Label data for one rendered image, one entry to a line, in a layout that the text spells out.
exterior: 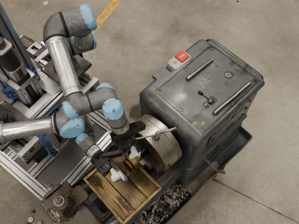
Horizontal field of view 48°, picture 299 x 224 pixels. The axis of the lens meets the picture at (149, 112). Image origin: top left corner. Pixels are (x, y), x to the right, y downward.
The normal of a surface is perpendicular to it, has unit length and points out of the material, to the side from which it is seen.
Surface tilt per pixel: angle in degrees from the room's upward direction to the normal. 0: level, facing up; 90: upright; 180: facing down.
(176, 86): 0
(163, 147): 34
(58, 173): 0
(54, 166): 0
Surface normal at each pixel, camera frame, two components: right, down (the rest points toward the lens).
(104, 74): -0.01, -0.47
